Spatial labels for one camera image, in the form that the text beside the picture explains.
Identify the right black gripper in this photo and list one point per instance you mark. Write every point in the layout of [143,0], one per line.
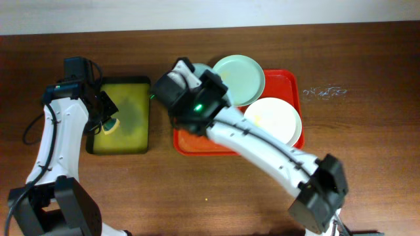
[201,91]

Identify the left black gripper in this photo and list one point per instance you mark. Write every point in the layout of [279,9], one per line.
[105,109]

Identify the green yellow sponge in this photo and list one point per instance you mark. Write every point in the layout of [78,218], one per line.
[110,126]

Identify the mint green plate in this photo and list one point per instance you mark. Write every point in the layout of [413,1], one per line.
[243,76]

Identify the white cream plate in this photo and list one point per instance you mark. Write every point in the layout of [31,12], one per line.
[277,117]

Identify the light blue plate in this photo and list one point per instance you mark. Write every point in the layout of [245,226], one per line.
[201,68]

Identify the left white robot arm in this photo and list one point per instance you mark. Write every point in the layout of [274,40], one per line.
[52,201]

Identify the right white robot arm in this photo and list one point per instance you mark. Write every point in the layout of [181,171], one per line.
[197,101]

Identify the black tray with yellow liquid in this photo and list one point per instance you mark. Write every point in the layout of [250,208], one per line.
[131,95]

